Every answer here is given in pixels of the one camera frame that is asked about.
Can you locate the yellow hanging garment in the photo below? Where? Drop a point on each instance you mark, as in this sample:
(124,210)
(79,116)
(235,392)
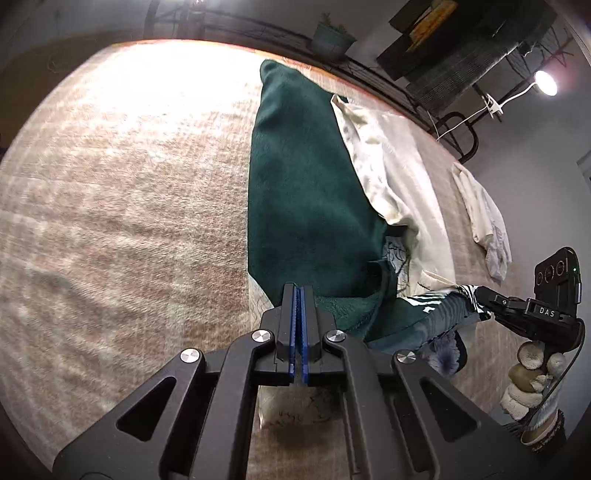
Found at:
(434,21)

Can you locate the person's right hand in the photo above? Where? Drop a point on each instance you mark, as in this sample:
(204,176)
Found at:
(526,378)

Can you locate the potted plant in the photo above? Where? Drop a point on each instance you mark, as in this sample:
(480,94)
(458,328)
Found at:
(330,39)

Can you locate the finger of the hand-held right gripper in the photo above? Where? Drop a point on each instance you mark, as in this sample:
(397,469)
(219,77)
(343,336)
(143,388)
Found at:
(489,300)

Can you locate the black metal tube frame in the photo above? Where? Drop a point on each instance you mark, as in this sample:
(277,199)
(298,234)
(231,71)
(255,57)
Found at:
(471,138)

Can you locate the person's right forearm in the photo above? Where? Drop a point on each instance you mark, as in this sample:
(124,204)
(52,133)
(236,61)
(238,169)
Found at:
(545,424)

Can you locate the grey plaid coat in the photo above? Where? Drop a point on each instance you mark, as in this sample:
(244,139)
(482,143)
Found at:
(466,69)

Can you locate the white folded garment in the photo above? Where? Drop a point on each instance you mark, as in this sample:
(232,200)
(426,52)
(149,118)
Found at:
(485,217)

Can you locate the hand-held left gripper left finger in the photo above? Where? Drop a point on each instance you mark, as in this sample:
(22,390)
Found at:
(287,323)

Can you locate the beige checked blanket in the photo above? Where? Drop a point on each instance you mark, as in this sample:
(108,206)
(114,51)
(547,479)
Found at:
(115,207)

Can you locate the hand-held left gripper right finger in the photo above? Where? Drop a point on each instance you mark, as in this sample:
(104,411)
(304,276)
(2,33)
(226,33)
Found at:
(308,323)

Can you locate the green and white printed shirt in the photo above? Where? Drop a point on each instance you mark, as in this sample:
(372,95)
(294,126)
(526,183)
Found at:
(304,194)

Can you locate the black metal clothes rack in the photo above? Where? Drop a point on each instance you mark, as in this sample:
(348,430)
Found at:
(369,74)

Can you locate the white clip lamp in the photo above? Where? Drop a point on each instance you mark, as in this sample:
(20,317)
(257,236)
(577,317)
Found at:
(545,83)

